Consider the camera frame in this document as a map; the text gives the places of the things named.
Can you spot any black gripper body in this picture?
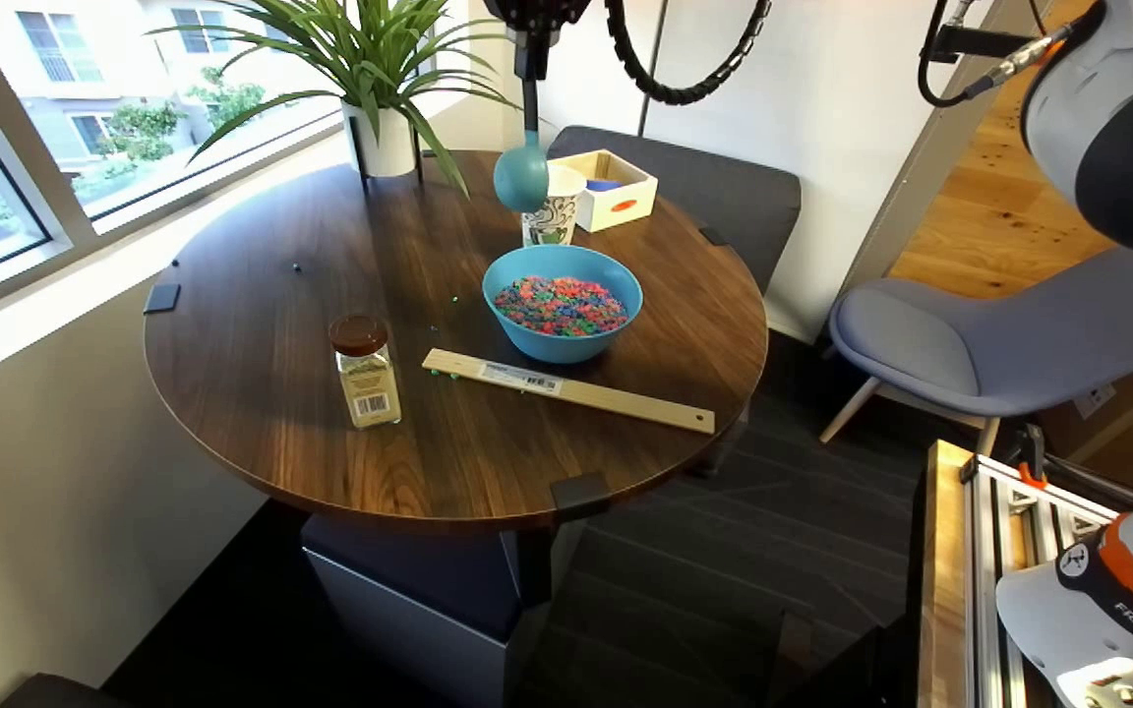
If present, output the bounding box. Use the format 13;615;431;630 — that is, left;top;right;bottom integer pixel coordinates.
484;0;589;34

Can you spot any blue measuring spoon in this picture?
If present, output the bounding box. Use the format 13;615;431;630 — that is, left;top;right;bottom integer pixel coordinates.
491;82;545;212

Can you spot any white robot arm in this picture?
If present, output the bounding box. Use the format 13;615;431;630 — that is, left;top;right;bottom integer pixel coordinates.
919;0;1133;708

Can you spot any white wooden box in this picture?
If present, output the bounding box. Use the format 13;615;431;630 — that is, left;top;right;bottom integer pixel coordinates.
562;149;657;232

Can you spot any blue bowl with cereal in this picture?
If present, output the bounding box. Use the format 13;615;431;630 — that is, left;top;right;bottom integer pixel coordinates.
481;244;644;366

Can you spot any green potted plant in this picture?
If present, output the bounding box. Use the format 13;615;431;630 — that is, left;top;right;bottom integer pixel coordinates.
196;0;509;190

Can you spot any blue tape roll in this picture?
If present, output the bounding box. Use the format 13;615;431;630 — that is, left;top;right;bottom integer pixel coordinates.
587;178;624;191

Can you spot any patterned paper cup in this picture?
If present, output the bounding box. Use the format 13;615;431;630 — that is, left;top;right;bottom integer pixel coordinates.
520;195;575;244

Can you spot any dark grey sofa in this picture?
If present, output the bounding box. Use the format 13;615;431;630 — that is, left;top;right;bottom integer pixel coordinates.
550;127;804;287

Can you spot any round wooden table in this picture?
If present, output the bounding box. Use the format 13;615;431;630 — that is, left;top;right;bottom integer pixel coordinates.
140;144;773;530

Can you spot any spice jar brown lid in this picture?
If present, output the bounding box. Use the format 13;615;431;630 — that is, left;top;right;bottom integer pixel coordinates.
331;314;401;427

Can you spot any black table clip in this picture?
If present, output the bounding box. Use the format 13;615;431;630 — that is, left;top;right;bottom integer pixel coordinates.
550;476;606;511
144;266;181;314

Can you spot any black table clip front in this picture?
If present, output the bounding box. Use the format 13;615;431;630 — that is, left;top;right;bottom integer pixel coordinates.
550;476;606;511

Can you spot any grey blue chair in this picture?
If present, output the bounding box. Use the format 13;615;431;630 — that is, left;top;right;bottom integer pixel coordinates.
818;253;1133;453

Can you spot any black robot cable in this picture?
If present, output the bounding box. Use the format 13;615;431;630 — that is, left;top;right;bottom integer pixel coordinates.
600;0;773;109

